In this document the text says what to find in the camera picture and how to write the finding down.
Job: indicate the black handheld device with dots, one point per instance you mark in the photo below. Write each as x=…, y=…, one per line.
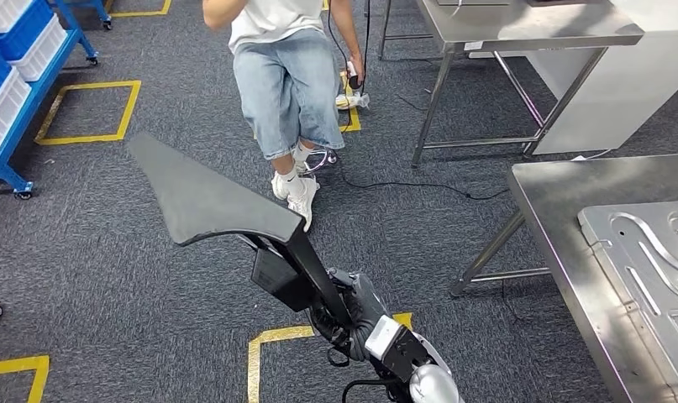
x=353, y=80

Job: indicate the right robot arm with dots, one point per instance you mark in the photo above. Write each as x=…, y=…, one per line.
x=433, y=386

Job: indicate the chrome stool base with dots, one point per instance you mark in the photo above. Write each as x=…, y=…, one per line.
x=319, y=161

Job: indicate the person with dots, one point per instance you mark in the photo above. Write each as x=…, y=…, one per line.
x=283, y=83

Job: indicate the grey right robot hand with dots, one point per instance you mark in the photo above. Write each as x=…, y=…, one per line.
x=366, y=303

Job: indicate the clear bag with yellow item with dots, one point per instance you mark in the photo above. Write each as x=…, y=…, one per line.
x=352, y=101

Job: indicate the stamped grey metal panel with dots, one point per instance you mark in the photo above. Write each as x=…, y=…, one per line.
x=650, y=267

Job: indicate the steel workbench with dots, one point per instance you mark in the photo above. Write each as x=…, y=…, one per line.
x=550, y=222

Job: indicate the steel table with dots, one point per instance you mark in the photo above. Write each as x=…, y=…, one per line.
x=511, y=22

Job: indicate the white cabinet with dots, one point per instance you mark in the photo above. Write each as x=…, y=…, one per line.
x=622, y=83

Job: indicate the large black trim part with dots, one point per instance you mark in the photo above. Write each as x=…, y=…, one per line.
x=205, y=194

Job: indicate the blue metal shelf rack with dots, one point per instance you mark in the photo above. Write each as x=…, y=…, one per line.
x=24, y=123

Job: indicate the person's left hand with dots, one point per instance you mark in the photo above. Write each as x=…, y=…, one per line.
x=358, y=64

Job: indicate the blue wheeled cart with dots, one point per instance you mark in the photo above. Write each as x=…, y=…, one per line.
x=102, y=11

